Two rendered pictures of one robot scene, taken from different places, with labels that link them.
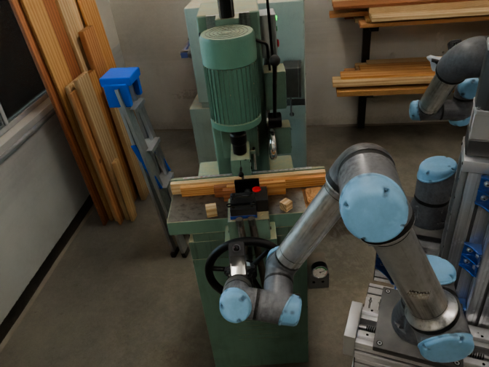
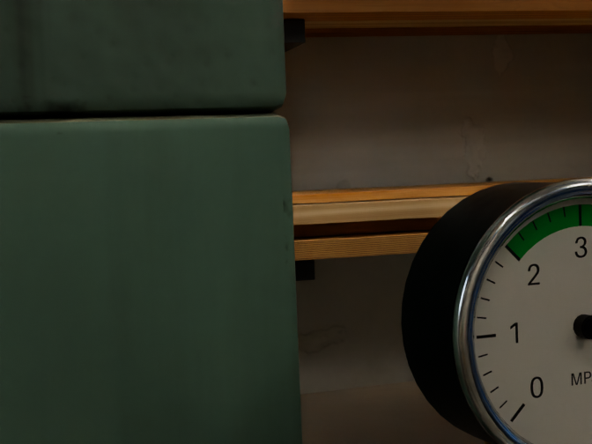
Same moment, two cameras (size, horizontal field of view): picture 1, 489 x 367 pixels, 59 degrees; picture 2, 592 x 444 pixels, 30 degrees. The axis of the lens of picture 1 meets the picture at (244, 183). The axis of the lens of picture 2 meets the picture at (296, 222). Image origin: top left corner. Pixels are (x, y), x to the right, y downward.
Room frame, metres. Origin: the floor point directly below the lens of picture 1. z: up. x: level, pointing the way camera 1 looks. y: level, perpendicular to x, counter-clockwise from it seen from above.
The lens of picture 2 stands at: (0.95, -0.10, 0.70)
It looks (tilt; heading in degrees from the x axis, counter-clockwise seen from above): 3 degrees down; 336
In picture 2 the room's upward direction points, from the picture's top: 2 degrees counter-clockwise
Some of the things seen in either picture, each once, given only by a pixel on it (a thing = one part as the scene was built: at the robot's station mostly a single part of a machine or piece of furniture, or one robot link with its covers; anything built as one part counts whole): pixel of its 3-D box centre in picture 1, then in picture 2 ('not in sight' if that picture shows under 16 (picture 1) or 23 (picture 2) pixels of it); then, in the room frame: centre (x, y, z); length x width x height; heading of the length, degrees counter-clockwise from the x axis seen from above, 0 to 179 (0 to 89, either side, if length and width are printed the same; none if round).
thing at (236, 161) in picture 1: (241, 159); not in sight; (1.40, 0.00, 1.03); 0.14 x 0.07 x 0.09; 177
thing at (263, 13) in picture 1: (268, 33); not in sight; (1.70, -0.15, 1.40); 0.10 x 0.06 x 0.16; 177
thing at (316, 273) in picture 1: (319, 270); (541, 358); (1.16, -0.25, 0.65); 0.06 x 0.04 x 0.08; 87
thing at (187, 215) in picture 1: (249, 212); not in sight; (1.28, -0.01, 0.87); 0.61 x 0.30 x 0.06; 87
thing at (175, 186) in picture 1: (247, 181); not in sight; (1.40, -0.01, 0.93); 0.60 x 0.02 x 0.05; 87
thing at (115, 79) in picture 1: (153, 169); not in sight; (2.15, 0.51, 0.58); 0.27 x 0.25 x 1.16; 79
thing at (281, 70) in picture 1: (275, 87); not in sight; (1.59, -0.16, 1.23); 0.09 x 0.08 x 0.15; 177
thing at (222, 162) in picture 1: (236, 97); not in sight; (1.67, -0.01, 1.16); 0.22 x 0.22 x 0.72; 87
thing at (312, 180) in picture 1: (260, 184); not in sight; (1.38, -0.06, 0.92); 0.62 x 0.02 x 0.04; 87
